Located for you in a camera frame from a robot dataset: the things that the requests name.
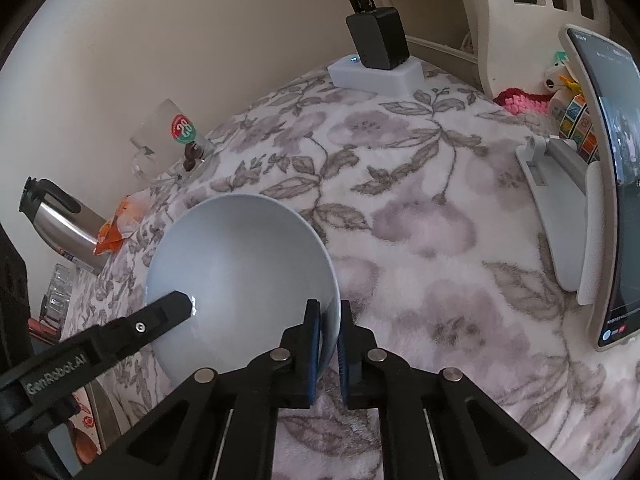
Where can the small dark object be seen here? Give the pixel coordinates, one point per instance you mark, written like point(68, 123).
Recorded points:
point(191, 157)

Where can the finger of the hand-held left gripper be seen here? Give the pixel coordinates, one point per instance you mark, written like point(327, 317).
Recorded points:
point(12, 300)
point(145, 325)

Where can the clear glass mug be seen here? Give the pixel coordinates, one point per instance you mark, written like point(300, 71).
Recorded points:
point(165, 135)

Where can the red-rimmed strawberry bowl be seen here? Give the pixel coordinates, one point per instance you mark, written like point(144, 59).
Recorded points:
point(82, 425)

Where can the stainless steel thermos jug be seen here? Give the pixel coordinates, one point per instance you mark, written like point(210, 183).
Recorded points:
point(65, 220)

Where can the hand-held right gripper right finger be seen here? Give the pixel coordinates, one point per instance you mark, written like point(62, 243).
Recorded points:
point(341, 360)

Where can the pink crochet piece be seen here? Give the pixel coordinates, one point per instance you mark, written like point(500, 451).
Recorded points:
point(520, 101)

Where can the black power adapter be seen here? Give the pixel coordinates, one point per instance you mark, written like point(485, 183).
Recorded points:
point(377, 37)

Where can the clear glass cup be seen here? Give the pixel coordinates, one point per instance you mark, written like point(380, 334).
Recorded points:
point(54, 312)
point(61, 282)

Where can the smartphone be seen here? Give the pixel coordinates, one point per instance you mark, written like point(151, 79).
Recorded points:
point(620, 185)

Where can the white phone stand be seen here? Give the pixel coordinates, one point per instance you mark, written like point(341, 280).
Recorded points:
point(565, 210)

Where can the colourful sticker box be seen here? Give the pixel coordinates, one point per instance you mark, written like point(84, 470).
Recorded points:
point(575, 110)

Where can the pale blue strawberry bowl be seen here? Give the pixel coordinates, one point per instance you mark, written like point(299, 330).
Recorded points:
point(235, 260)

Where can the orange snack packet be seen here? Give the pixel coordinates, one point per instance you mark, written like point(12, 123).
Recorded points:
point(117, 230)

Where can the white cut-out chair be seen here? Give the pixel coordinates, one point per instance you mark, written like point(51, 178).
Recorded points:
point(505, 25)

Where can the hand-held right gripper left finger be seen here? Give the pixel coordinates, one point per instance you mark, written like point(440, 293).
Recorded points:
point(314, 355)

